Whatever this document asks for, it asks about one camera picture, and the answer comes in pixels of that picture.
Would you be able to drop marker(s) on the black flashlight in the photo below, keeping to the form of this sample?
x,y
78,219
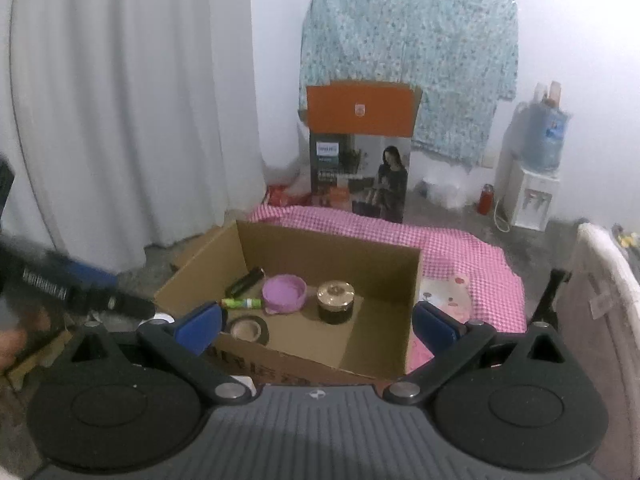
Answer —
x,y
241,285

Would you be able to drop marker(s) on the purple plastic bowl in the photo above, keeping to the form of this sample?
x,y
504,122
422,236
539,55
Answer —
x,y
284,294

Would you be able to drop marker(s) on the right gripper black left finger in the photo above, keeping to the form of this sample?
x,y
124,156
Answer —
x,y
180,345

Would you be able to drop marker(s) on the brown cardboard box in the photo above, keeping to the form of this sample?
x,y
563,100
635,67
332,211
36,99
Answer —
x,y
370,348

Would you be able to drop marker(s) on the blue water jug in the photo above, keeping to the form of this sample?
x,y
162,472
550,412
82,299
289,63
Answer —
x,y
543,140

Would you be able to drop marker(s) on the blue floral cloth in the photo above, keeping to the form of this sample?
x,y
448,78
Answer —
x,y
462,54

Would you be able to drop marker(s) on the white lotion bottle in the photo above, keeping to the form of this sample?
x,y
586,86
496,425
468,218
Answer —
x,y
161,318

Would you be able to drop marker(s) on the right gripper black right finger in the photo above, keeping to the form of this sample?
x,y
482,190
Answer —
x,y
455,348

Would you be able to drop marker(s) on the red thermos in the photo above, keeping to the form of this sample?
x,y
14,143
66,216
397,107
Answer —
x,y
484,204

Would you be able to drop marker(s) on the black tape roll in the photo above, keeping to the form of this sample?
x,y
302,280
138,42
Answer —
x,y
250,328

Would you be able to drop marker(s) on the white water dispenser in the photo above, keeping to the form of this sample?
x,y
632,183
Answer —
x,y
524,198

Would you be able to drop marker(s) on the pink checkered tablecloth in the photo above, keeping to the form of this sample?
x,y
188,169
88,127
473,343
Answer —
x,y
461,275

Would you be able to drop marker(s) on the orange black appliance box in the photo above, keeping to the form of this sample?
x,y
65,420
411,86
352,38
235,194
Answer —
x,y
360,135

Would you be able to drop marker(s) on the white curtain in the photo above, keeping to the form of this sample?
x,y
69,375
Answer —
x,y
127,122

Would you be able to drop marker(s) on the green tube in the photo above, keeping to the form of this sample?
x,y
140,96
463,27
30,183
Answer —
x,y
241,303

